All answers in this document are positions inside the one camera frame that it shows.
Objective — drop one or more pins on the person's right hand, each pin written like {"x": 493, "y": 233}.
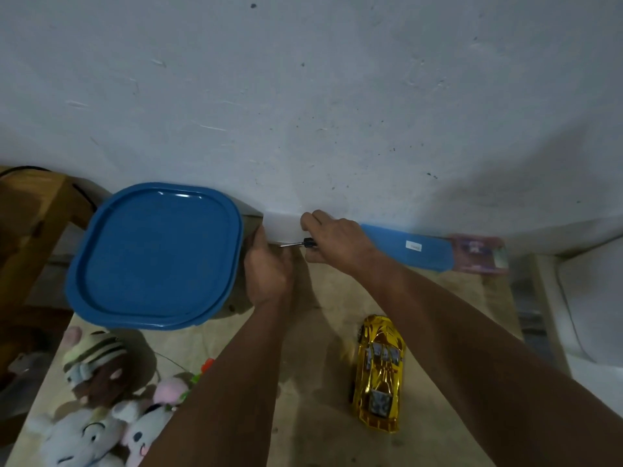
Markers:
{"x": 343, "y": 243}

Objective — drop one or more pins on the person's left hand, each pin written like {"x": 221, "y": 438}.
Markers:
{"x": 268, "y": 277}

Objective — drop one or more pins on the person's left fingers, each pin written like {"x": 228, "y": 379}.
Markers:
{"x": 258, "y": 240}

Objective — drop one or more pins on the person's right fingers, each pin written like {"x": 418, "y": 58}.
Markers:
{"x": 316, "y": 226}

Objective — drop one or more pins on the white box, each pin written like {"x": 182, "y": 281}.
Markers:
{"x": 282, "y": 227}

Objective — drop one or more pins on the person's left forearm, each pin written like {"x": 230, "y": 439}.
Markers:
{"x": 228, "y": 389}

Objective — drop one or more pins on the person's right forearm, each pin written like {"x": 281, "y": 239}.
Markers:
{"x": 467, "y": 364}

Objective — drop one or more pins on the blue flat packet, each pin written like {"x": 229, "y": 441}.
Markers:
{"x": 413, "y": 247}

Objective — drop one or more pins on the blue plastic container lid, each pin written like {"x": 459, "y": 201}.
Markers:
{"x": 155, "y": 255}

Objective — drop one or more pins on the orange and green toy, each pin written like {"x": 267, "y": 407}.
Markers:
{"x": 203, "y": 369}

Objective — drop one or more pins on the gold toy car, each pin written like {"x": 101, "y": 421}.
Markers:
{"x": 380, "y": 372}

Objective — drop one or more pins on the pink packet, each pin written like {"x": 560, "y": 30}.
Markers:
{"x": 477, "y": 252}

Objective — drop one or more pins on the striped brown plush toy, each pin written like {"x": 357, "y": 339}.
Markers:
{"x": 97, "y": 367}

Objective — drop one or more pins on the pink and white plush toy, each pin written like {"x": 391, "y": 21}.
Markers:
{"x": 148, "y": 425}

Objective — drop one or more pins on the wooden chair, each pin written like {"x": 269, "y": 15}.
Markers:
{"x": 31, "y": 238}

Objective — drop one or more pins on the white plastic chair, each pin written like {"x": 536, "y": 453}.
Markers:
{"x": 584, "y": 306}

